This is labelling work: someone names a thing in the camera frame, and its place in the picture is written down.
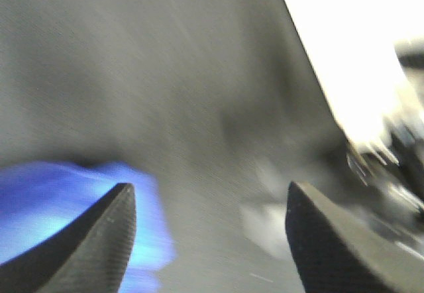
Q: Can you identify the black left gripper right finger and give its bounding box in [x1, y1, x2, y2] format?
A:
[285, 182, 423, 292]

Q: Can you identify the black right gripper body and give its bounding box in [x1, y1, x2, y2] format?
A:
[346, 40, 423, 240]

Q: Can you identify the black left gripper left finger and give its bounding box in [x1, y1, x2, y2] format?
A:
[1, 184, 136, 292]

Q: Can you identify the blue microfiber towel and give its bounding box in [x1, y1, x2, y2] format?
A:
[1, 162, 175, 292]

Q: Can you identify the white plastic storage crate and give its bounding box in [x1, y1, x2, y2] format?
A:
[284, 0, 423, 151]

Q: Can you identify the black table cover mat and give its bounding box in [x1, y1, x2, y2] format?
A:
[1, 0, 423, 292]

